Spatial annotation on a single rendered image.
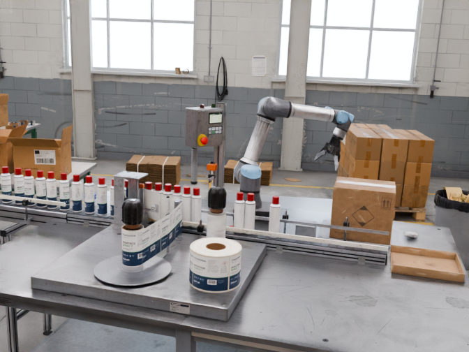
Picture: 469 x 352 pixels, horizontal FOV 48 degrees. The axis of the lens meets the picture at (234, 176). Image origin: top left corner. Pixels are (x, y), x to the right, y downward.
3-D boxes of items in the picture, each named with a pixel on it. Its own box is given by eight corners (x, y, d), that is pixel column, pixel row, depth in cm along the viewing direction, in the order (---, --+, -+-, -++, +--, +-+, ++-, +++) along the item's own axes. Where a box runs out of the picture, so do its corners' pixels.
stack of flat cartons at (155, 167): (125, 188, 664) (125, 163, 656) (132, 177, 716) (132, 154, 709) (176, 190, 664) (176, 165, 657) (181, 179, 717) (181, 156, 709)
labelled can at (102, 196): (95, 215, 280) (94, 178, 275) (100, 212, 285) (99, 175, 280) (104, 216, 278) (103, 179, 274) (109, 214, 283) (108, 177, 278)
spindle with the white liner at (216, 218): (202, 253, 235) (204, 188, 228) (209, 246, 243) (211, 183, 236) (222, 255, 232) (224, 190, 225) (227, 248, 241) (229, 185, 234)
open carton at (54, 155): (5, 181, 375) (2, 130, 367) (31, 166, 425) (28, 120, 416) (60, 184, 376) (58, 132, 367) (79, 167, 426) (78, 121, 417)
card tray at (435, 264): (391, 272, 234) (391, 264, 233) (390, 251, 259) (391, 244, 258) (463, 283, 227) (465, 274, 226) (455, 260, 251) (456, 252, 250)
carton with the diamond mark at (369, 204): (329, 237, 269) (333, 186, 263) (333, 223, 292) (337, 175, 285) (390, 245, 262) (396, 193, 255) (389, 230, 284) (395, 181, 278)
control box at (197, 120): (184, 145, 265) (185, 107, 261) (211, 142, 276) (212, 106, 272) (196, 149, 258) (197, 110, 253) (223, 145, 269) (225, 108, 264)
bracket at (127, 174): (113, 177, 257) (113, 175, 257) (123, 172, 268) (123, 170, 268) (139, 179, 254) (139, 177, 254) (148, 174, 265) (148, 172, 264)
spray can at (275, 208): (266, 237, 257) (269, 197, 252) (269, 234, 262) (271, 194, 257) (277, 239, 256) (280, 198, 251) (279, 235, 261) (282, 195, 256)
